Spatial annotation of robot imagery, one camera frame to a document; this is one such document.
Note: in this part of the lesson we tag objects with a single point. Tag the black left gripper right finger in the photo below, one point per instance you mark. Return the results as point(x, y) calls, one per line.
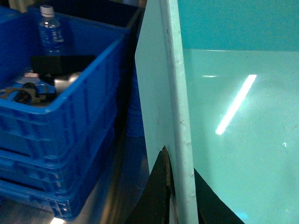
point(211, 209)

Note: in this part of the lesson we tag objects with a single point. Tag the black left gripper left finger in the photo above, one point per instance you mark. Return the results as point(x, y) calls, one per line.
point(153, 206)

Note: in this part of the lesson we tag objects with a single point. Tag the turquoise plastic tray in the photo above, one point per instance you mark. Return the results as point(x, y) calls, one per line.
point(219, 88)

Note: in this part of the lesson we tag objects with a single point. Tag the silver metal cylinder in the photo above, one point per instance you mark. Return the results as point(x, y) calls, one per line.
point(61, 83)

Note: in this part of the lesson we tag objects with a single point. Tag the blue crate with clutter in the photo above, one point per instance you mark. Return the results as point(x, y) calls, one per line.
point(50, 156)

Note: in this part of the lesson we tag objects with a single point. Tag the black box in crate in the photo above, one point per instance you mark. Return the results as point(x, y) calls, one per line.
point(59, 65)

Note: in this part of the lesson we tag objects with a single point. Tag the clear plastic water bottle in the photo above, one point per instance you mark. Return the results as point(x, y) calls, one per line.
point(51, 33)

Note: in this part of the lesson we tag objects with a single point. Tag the grey metal bracket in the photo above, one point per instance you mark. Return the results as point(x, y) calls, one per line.
point(37, 95)

